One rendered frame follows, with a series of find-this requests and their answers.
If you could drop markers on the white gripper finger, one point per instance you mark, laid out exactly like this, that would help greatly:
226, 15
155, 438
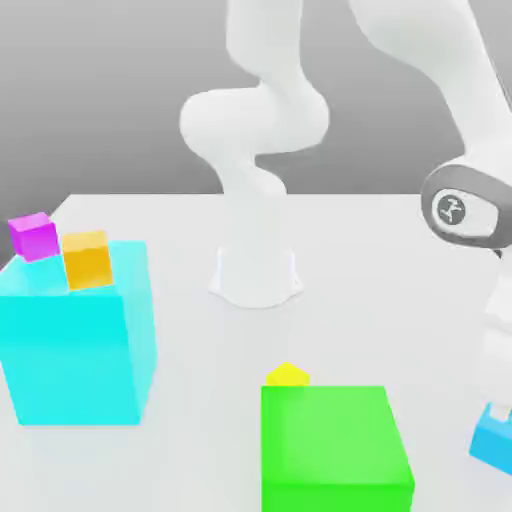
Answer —
498, 412

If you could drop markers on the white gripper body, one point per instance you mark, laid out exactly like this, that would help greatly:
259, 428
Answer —
498, 360

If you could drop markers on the small blue cube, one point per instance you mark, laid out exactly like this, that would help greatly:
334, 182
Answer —
490, 444

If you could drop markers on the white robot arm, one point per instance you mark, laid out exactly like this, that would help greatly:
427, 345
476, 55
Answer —
256, 124

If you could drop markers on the small yellow cube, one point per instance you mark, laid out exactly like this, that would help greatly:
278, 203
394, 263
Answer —
287, 376

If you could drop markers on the small orange cube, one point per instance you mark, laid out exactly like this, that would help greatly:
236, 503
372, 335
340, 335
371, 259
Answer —
87, 262

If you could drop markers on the small magenta cube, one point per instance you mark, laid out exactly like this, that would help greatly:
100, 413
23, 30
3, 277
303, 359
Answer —
34, 238

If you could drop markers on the large green box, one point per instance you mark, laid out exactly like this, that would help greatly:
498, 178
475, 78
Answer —
332, 448

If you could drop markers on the large cyan box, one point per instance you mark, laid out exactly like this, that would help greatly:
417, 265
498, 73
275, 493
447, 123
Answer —
68, 352

